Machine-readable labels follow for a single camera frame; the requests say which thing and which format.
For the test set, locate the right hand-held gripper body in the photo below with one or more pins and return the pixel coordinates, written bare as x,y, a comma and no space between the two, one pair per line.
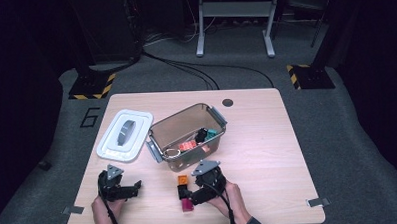
210,183

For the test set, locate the black upright post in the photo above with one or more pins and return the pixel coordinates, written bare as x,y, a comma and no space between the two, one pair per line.
84,62
321,51

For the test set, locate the person's left hand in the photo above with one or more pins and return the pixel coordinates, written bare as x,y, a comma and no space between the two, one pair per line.
103,215

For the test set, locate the white metal stand frame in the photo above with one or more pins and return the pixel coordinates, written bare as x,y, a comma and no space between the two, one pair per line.
236,9

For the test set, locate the black yellow striped base plate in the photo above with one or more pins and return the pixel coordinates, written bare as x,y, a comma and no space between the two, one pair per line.
89,86
313,78

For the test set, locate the black building brick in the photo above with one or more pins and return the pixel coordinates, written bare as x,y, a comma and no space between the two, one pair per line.
182,191

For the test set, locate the black equipment cabinet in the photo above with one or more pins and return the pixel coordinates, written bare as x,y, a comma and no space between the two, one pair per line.
113,28

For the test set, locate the small black floor object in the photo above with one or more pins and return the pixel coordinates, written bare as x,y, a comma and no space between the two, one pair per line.
44,165

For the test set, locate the magenta building brick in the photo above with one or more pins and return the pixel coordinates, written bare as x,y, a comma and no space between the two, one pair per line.
187,205

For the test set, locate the black round table grommet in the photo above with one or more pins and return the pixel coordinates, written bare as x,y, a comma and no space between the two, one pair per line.
227,102

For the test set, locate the grey tape strip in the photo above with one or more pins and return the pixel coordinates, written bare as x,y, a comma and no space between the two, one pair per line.
318,202
73,210

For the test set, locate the person's right hand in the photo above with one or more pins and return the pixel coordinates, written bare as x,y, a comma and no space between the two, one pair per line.
234,204

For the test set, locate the orange building brick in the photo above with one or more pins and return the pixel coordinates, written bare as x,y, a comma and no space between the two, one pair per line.
183,180

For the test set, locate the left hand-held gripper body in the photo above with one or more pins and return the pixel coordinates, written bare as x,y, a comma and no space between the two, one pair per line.
110,190

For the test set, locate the black tape floor numeral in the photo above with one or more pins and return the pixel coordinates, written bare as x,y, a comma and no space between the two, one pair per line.
85,117

